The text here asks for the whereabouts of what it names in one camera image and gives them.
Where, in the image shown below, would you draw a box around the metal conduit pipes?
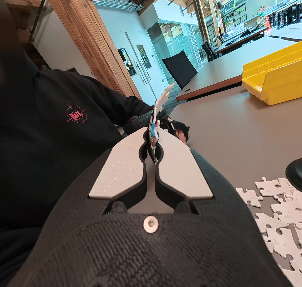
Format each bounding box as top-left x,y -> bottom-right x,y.
93,0 -> 144,12

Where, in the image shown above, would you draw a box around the yellow plastic bin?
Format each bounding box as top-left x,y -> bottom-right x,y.
242,41 -> 302,106

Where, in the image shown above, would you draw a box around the person's black sweatshirt torso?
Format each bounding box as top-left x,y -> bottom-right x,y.
0,0 -> 132,287

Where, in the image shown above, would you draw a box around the black workbench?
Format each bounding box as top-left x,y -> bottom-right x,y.
216,26 -> 270,55

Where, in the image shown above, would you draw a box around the person's left hand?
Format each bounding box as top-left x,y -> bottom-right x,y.
176,129 -> 189,143

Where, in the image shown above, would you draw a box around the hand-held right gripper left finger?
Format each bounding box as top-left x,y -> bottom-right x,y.
88,127 -> 147,208

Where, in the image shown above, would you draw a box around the grey table with wooden edge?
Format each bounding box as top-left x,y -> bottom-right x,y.
176,23 -> 302,102

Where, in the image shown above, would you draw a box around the person's left forearm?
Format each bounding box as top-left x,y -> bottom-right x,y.
90,76 -> 156,133

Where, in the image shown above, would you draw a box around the black round puzzle stand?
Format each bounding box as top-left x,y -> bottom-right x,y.
285,158 -> 302,192

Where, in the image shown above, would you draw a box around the wooden post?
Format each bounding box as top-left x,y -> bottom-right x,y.
39,0 -> 143,101

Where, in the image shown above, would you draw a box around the pile of white puzzle pieces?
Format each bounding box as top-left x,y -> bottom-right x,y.
236,177 -> 302,287

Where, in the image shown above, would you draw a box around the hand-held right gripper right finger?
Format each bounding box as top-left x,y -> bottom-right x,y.
155,128 -> 214,210

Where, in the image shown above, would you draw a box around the curved assembled puzzle section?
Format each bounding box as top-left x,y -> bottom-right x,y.
148,83 -> 175,165

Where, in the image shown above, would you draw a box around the black office chair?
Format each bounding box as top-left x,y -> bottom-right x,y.
162,50 -> 198,90

